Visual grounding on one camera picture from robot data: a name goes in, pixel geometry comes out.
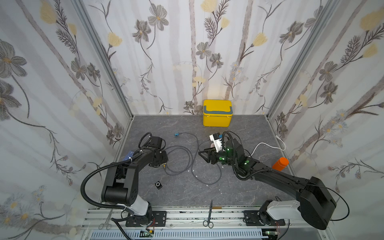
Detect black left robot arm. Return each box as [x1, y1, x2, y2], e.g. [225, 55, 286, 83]
[101, 135, 168, 226]

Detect white slotted cable duct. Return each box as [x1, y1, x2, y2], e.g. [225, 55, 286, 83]
[89, 229, 268, 240]

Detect blue transparent plastic case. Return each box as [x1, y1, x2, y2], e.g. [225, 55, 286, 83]
[123, 151, 135, 161]

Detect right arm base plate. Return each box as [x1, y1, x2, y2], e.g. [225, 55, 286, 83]
[243, 210, 286, 227]

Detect yellow storage box grey handle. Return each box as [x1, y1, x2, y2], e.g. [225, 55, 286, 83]
[203, 100, 234, 128]

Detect silver surgical scissors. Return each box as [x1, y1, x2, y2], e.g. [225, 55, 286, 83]
[98, 209, 113, 230]

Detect orange cylindrical bottle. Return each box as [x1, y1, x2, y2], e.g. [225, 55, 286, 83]
[272, 157, 290, 172]

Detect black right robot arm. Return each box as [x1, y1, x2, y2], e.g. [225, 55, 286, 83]
[198, 140, 337, 230]

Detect white power strip cord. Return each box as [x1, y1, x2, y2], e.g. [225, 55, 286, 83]
[247, 134, 286, 158]

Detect black handled scissors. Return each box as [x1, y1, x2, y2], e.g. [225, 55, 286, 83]
[203, 200, 214, 229]

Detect dark grey usb cable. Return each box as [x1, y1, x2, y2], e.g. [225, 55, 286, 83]
[163, 145, 194, 176]

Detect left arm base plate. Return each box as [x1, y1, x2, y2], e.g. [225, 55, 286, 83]
[125, 211, 167, 227]

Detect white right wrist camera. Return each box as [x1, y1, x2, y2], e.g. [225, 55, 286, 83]
[209, 133, 223, 153]

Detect black mp3 player left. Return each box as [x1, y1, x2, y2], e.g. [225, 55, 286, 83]
[155, 182, 163, 190]

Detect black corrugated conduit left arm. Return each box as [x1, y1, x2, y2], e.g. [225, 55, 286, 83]
[80, 150, 168, 216]

